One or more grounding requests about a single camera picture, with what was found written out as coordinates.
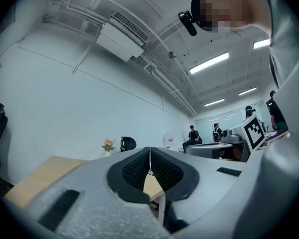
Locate long ceiling light panel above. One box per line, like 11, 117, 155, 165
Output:
189, 51, 230, 75
238, 86, 257, 96
253, 39, 271, 50
204, 98, 226, 108

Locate white water dispenser bottle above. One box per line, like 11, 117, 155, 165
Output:
162, 131, 176, 151

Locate person's head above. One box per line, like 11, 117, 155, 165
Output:
190, 0, 274, 38

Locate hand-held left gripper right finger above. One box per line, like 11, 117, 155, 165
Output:
150, 146, 264, 239

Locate black head-mounted camera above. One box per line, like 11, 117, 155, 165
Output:
177, 9, 198, 37

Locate light wooden desk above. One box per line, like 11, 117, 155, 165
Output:
3, 154, 165, 210

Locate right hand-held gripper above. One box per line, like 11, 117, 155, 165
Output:
220, 114, 267, 152

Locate white ceiling pipes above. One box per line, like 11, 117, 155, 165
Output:
41, 0, 199, 117

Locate pink flowers in white vase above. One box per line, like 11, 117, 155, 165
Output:
101, 138, 116, 158

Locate white ceiling air conditioner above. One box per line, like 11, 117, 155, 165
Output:
95, 10, 150, 63

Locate black rounded chair back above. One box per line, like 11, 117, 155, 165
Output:
120, 136, 138, 153

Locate grey desk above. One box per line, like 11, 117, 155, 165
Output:
182, 142, 247, 162

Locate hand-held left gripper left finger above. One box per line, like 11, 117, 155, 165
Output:
27, 146, 175, 239

